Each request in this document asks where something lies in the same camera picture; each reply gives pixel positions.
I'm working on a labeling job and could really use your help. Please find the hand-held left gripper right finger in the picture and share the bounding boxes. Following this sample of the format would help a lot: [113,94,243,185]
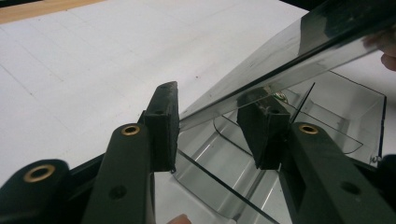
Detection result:
[235,92,292,171]

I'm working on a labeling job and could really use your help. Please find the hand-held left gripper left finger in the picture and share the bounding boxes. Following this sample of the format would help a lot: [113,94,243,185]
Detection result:
[137,80,181,174]

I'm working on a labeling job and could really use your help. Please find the clear plastic compartment box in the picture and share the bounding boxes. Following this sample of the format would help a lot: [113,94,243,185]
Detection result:
[170,0,396,224]

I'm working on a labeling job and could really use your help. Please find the white paper mat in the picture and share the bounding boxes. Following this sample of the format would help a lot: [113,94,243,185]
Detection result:
[0,0,396,224]

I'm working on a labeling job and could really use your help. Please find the wooden table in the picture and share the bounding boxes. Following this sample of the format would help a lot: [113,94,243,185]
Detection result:
[0,0,106,26]

